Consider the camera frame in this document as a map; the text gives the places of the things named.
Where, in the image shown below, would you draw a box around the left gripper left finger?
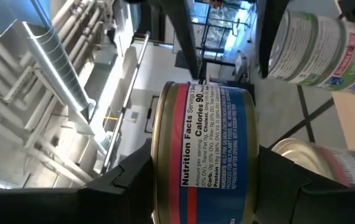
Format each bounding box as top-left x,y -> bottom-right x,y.
0,138 -> 154,224

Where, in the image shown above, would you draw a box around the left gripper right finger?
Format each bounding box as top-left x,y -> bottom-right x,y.
253,145 -> 355,224

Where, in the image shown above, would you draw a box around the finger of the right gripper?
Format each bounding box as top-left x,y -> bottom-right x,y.
156,0 -> 204,81
256,0 -> 291,79

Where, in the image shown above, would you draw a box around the gold-lid salmon can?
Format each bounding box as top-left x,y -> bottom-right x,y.
272,138 -> 355,189
150,81 -> 260,224

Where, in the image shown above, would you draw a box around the silver ventilation duct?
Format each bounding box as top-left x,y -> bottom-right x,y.
21,23 -> 98,119

